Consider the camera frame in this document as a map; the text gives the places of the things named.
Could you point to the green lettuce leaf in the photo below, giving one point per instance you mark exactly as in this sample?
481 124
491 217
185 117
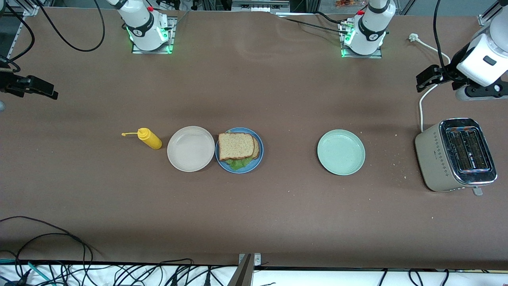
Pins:
238 163

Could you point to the yellow squeeze bottle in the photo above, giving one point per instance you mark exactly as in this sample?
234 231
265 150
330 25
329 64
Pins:
151 139

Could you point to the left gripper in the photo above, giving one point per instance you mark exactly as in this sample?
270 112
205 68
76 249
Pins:
451 70

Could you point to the pale green round plate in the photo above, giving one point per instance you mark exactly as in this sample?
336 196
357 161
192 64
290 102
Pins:
341 152

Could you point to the blue round plate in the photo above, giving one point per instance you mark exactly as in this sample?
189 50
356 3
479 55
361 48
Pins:
258 161

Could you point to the beige round plate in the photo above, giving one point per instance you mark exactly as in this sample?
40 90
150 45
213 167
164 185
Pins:
190 149

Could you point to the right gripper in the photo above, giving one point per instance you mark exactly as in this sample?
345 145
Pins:
8 83

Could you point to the metal table bracket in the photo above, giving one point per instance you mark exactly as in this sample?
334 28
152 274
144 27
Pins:
244 274

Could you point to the aluminium frame profile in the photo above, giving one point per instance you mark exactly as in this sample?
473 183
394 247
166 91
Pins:
486 18
27 10

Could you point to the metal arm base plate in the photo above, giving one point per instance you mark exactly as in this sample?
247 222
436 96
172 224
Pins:
361 56
152 51

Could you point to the brown bread slice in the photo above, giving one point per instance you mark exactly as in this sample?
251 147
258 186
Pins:
236 146
256 149

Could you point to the orange snack bag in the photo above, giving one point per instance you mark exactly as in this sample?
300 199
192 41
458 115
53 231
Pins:
345 3

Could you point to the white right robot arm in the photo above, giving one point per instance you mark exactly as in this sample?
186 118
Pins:
143 24

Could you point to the beige chrome toaster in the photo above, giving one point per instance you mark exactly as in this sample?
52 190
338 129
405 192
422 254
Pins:
434 159

